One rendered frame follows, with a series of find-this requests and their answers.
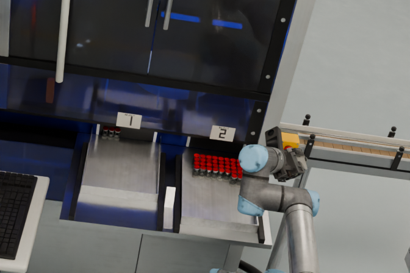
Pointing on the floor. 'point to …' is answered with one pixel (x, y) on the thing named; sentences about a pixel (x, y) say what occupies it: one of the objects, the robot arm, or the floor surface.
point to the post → (285, 70)
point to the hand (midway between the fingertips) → (297, 157)
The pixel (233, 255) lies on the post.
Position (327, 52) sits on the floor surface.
